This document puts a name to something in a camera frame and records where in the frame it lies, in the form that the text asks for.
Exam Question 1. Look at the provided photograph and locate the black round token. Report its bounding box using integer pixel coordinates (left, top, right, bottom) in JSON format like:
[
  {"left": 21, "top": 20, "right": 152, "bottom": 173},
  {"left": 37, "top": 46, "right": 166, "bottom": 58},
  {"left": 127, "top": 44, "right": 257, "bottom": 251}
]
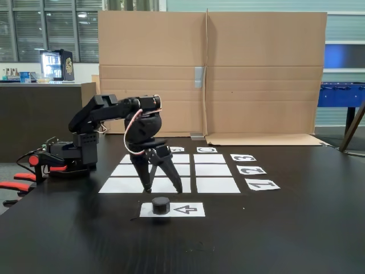
[{"left": 151, "top": 196, "right": 171, "bottom": 215}]

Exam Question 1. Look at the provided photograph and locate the blue wall screen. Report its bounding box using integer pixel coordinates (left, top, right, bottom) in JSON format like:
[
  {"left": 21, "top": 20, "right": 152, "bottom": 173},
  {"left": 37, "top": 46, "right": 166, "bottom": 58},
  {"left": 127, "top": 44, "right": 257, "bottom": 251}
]
[{"left": 325, "top": 43, "right": 365, "bottom": 70}]

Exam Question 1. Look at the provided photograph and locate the white arrow paper sheet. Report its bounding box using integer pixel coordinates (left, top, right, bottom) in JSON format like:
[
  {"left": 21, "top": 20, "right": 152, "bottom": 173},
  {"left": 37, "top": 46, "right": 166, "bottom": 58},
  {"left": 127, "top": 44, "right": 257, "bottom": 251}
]
[{"left": 139, "top": 202, "right": 206, "bottom": 218}]

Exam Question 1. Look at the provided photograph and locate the brown wooden leg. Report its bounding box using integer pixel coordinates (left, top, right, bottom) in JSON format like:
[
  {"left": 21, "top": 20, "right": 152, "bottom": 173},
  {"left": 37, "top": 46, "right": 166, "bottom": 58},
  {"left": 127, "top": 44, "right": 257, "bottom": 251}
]
[{"left": 338, "top": 99, "right": 365, "bottom": 154}]

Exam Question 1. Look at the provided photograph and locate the paper sheet number 2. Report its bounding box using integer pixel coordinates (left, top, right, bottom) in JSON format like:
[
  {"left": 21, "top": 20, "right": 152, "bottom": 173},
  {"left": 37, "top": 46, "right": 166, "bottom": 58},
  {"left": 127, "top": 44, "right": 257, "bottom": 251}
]
[{"left": 236, "top": 165, "right": 267, "bottom": 176}]

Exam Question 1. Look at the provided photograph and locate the red and black clamp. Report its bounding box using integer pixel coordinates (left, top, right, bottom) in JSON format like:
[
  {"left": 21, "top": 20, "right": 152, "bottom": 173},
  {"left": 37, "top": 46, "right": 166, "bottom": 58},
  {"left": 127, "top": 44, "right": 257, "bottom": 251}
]
[
  {"left": 0, "top": 154, "right": 48, "bottom": 208},
  {"left": 42, "top": 152, "right": 92, "bottom": 179}
]

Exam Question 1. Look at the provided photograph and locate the paper sheet number 3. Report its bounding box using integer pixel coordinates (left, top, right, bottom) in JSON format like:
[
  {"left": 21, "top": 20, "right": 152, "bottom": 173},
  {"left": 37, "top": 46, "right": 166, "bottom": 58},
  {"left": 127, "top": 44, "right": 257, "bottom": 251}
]
[{"left": 230, "top": 154, "right": 257, "bottom": 162}]

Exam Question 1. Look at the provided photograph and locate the large brown cardboard screen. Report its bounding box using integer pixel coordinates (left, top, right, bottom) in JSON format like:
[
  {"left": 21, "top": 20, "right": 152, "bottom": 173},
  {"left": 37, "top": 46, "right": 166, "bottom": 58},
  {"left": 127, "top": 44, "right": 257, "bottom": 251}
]
[{"left": 98, "top": 8, "right": 332, "bottom": 147}]

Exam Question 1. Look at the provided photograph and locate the white nine-square grid sheet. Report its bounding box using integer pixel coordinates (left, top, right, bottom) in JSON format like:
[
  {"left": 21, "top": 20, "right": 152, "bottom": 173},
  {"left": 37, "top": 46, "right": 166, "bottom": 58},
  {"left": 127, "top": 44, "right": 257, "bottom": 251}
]
[{"left": 98, "top": 154, "right": 241, "bottom": 194}]

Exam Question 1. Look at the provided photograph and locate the crumpled clear tape piece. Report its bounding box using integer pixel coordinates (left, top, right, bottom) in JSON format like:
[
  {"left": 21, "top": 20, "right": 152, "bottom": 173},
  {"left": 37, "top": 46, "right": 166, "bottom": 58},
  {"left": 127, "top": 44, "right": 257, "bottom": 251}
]
[{"left": 184, "top": 241, "right": 215, "bottom": 254}]

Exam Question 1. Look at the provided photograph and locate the red and white arm cable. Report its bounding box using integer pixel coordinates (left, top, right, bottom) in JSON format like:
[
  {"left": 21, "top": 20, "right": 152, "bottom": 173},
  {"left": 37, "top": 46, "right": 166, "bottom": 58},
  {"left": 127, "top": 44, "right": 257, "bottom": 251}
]
[{"left": 123, "top": 108, "right": 147, "bottom": 156}]

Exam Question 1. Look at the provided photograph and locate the row of small bottles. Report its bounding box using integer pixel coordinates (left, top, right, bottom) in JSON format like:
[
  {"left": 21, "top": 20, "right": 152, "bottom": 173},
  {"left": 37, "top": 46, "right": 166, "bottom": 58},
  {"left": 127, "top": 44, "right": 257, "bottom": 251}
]
[{"left": 2, "top": 67, "right": 21, "bottom": 83}]

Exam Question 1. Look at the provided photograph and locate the blue foosball table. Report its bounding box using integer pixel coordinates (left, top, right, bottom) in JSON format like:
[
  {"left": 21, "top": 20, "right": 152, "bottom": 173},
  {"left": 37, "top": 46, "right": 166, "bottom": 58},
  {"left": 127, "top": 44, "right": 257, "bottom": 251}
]
[{"left": 317, "top": 82, "right": 365, "bottom": 135}]

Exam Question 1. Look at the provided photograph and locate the black power cable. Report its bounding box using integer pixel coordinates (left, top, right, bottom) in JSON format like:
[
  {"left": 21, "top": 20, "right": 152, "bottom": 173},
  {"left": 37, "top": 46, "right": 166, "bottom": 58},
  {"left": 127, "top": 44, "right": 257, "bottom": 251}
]
[{"left": 15, "top": 148, "right": 44, "bottom": 172}]

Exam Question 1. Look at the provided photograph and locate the small brown cardboard sheet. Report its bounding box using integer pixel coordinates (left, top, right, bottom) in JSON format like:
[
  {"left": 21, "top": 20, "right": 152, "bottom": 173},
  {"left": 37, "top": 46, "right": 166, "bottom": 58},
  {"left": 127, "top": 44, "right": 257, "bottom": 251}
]
[{"left": 81, "top": 74, "right": 101, "bottom": 115}]

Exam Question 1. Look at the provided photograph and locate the black mini fridge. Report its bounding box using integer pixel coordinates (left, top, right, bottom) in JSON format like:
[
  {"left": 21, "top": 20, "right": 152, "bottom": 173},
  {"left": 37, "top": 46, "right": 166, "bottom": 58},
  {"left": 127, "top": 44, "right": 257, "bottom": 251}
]
[{"left": 39, "top": 49, "right": 76, "bottom": 82}]

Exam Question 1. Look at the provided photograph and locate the paper sheet number 1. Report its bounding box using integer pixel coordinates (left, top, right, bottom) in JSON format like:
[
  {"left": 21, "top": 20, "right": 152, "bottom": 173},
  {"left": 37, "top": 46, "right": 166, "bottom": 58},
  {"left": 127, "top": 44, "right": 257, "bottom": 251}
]
[{"left": 245, "top": 179, "right": 281, "bottom": 191}]

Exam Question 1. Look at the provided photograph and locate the dark brown counter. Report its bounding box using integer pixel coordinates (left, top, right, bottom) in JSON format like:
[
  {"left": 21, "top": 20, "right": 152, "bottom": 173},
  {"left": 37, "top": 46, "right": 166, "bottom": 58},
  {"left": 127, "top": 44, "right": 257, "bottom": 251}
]
[{"left": 0, "top": 81, "right": 98, "bottom": 164}]

